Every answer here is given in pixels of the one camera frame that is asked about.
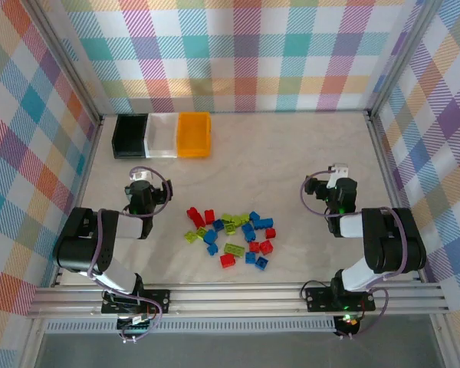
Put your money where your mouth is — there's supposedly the white plastic bin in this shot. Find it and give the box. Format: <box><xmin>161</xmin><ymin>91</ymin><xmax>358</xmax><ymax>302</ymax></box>
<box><xmin>144</xmin><ymin>112</ymin><xmax>180</xmax><ymax>159</ymax></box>

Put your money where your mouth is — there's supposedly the grey slotted cable duct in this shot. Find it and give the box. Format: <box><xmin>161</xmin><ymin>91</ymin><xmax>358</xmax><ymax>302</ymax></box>
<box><xmin>44</xmin><ymin>319</ymin><xmax>337</xmax><ymax>334</ymax></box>

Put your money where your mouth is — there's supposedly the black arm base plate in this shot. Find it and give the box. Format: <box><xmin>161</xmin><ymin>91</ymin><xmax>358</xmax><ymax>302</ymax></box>
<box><xmin>100</xmin><ymin>289</ymin><xmax>173</xmax><ymax>314</ymax></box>
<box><xmin>304</xmin><ymin>285</ymin><xmax>377</xmax><ymax>312</ymax></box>

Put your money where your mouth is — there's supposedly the aluminium frame post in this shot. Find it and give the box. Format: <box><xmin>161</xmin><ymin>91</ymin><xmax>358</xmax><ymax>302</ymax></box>
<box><xmin>29</xmin><ymin>0</ymin><xmax>104</xmax><ymax>126</ymax></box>
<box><xmin>366</xmin><ymin>0</ymin><xmax>440</xmax><ymax>118</ymax></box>

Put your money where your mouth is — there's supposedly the aluminium side rail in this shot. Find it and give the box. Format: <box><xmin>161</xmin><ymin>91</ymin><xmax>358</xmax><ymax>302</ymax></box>
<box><xmin>49</xmin><ymin>114</ymin><xmax>105</xmax><ymax>288</ymax></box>
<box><xmin>366</xmin><ymin>110</ymin><xmax>425</xmax><ymax>283</ymax></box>

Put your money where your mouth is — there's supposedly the aluminium frame leg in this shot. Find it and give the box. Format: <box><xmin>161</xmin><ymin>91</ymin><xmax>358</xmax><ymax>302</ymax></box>
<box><xmin>431</xmin><ymin>314</ymin><xmax>460</xmax><ymax>368</ymax></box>
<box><xmin>21</xmin><ymin>317</ymin><xmax>49</xmax><ymax>368</ymax></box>

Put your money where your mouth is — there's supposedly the purple cable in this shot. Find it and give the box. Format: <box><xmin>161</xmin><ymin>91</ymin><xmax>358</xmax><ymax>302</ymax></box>
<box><xmin>87</xmin><ymin>166</ymin><xmax>174</xmax><ymax>345</ymax></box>
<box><xmin>299</xmin><ymin>170</ymin><xmax>412</xmax><ymax>340</ymax></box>

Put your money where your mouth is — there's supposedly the black plastic bin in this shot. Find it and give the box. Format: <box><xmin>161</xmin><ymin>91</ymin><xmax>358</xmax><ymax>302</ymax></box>
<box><xmin>111</xmin><ymin>113</ymin><xmax>150</xmax><ymax>160</ymax></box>

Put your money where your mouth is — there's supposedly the wide aluminium base rail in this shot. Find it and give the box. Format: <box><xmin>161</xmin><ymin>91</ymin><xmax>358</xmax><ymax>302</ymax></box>
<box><xmin>25</xmin><ymin>285</ymin><xmax>450</xmax><ymax>320</ymax></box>

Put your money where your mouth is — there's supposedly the long red lego brick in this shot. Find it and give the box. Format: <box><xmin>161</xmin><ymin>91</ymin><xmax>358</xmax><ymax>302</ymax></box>
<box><xmin>186</xmin><ymin>206</ymin><xmax>206</xmax><ymax>230</ymax></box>

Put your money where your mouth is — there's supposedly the orange plastic bin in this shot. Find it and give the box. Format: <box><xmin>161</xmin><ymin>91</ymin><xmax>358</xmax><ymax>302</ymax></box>
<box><xmin>176</xmin><ymin>111</ymin><xmax>212</xmax><ymax>159</ymax></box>

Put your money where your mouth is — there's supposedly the controller board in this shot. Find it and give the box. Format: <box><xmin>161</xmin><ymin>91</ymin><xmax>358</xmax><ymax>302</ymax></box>
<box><xmin>116</xmin><ymin>313</ymin><xmax>156</xmax><ymax>335</ymax></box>
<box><xmin>335</xmin><ymin>313</ymin><xmax>360</xmax><ymax>335</ymax></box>

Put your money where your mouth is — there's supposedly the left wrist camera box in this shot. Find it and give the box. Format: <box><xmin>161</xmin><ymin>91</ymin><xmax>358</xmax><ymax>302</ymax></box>
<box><xmin>155</xmin><ymin>180</ymin><xmax>173</xmax><ymax>205</ymax></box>

